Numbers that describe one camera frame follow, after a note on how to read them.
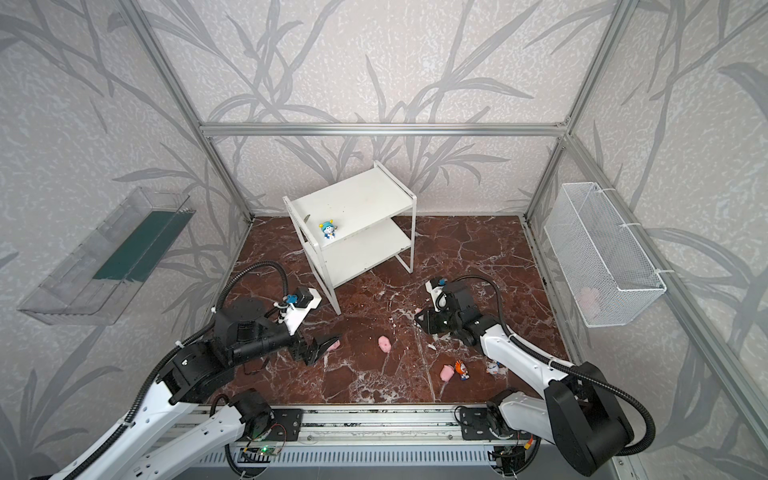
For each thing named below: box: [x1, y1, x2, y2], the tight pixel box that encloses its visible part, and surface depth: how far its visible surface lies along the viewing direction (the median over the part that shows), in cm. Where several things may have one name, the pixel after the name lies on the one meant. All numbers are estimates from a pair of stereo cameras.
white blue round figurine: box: [486, 361, 509, 375], surface depth 83 cm
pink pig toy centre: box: [378, 335, 392, 353], surface depth 87 cm
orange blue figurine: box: [455, 360, 470, 381], surface depth 82 cm
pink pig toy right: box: [440, 364, 455, 382], surface depth 82 cm
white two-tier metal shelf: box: [282, 161, 417, 316], surface depth 80 cm
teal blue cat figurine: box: [318, 219, 338, 239], surface depth 70 cm
